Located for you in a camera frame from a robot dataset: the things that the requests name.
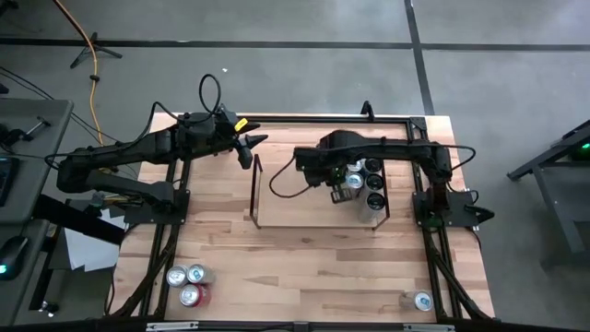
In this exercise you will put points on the black aluminium rig frame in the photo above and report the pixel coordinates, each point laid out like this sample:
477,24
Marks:
322,119

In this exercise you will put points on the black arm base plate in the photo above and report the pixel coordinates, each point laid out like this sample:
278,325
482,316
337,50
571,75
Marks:
138,214
463,200

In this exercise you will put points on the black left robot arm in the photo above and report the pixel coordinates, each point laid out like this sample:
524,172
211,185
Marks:
115,150

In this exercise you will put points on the white can blue tab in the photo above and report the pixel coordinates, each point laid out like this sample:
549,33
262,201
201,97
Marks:
423,300
197,274
355,180
356,166

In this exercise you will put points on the black metal cart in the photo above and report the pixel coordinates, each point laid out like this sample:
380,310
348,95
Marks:
558,216

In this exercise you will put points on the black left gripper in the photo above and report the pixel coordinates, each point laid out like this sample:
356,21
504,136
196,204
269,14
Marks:
221,133

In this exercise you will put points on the black keyboard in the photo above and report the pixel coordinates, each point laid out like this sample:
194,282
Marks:
7,180

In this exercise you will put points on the grey side desk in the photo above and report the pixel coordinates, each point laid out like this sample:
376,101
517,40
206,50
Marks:
41,152

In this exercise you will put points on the white Celsius can black lid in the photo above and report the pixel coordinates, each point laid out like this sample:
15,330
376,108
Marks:
373,165
375,201
374,181

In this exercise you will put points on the clear tray with dark frame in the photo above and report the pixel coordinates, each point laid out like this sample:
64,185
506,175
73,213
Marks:
299,207

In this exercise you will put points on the white paper sheets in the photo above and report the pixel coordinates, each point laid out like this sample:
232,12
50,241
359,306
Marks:
87,249

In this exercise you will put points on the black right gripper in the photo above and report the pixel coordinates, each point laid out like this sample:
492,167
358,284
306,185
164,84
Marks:
318,166

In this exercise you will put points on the black desk clamp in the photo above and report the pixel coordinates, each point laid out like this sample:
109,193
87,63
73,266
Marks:
18,134

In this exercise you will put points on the black computer mouse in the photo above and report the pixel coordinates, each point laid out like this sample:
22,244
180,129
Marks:
13,253

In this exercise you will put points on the small black table clamp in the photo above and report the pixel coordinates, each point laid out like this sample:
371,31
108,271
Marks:
367,110

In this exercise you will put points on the pink red can silver lid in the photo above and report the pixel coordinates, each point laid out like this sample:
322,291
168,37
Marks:
177,276

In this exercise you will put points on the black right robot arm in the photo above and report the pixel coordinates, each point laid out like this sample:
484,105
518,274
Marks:
392,147

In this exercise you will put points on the red beverage can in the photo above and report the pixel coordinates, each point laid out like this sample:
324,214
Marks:
190,295

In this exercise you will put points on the black tripod stand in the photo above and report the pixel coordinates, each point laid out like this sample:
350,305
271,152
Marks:
94,46

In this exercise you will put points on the silver metal bracket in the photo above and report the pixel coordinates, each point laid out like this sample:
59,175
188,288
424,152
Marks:
428,328
170,326

